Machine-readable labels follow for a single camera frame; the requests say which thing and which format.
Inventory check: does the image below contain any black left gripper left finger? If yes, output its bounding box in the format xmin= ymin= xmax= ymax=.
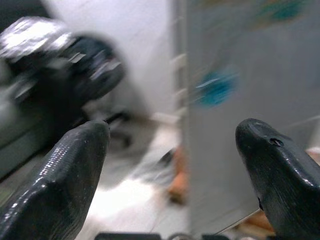
xmin=0 ymin=120 xmax=111 ymax=240

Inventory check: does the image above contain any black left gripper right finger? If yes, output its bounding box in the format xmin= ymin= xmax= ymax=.
xmin=235 ymin=118 xmax=320 ymax=240

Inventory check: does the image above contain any orange brick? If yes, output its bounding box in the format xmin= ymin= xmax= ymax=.
xmin=167 ymin=147 xmax=189 ymax=204

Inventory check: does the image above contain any small blue sticker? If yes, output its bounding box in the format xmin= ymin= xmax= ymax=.
xmin=196 ymin=65 xmax=241 ymax=108

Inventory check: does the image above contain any black and silver object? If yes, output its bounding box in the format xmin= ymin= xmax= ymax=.
xmin=0 ymin=16 xmax=127 ymax=126

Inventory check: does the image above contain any green round sticker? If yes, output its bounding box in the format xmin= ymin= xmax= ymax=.
xmin=254 ymin=0 xmax=311 ymax=25

